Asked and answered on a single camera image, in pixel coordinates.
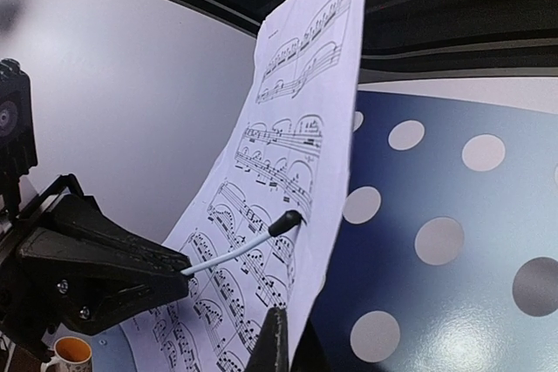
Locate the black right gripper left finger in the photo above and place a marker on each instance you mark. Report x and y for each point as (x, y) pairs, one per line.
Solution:
(92, 274)

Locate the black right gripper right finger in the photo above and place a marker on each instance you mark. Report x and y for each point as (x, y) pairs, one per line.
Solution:
(271, 351)

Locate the purple sheet music page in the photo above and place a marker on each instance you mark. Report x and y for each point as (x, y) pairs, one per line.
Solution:
(290, 150)

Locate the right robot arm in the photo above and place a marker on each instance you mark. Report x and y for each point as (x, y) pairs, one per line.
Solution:
(24, 316)

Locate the patterned ceramic mug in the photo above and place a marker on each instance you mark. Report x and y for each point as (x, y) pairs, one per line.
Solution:
(71, 354)

